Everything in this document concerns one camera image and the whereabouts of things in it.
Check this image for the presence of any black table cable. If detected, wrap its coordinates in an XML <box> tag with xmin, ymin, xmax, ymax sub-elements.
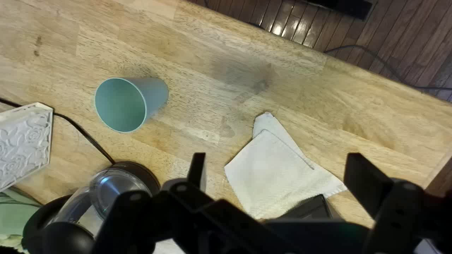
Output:
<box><xmin>0</xmin><ymin>97</ymin><xmax>117</xmax><ymax>166</ymax></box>

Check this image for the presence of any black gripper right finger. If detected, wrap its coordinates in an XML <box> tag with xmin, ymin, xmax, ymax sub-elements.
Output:
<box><xmin>341</xmin><ymin>150</ymin><xmax>395</xmax><ymax>205</ymax></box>

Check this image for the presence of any teal plastic cup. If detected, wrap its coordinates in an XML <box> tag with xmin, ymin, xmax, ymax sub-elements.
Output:
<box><xmin>91</xmin><ymin>76</ymin><xmax>170</xmax><ymax>133</ymax></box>

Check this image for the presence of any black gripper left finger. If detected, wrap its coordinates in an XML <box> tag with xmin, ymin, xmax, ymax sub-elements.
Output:
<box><xmin>186</xmin><ymin>150</ymin><xmax>209</xmax><ymax>191</ymax></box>

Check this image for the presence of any green cloth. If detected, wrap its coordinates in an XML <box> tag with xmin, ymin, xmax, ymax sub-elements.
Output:
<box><xmin>0</xmin><ymin>187</ymin><xmax>40</xmax><ymax>251</ymax></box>

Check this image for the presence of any black floor cable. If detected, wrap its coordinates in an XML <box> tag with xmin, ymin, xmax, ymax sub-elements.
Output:
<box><xmin>323</xmin><ymin>43</ymin><xmax>452</xmax><ymax>91</ymax></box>

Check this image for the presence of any white folded cloth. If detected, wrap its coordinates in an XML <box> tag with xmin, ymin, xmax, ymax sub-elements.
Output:
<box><xmin>223</xmin><ymin>109</ymin><xmax>348</xmax><ymax>221</ymax></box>

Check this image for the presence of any white embossed paper towel pack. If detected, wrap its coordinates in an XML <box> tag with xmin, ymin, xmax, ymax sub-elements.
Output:
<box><xmin>0</xmin><ymin>101</ymin><xmax>55</xmax><ymax>193</ymax></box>

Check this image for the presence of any black floor object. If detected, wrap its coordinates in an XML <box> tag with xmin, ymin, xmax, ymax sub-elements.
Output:
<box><xmin>307</xmin><ymin>0</ymin><xmax>378</xmax><ymax>21</ymax></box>

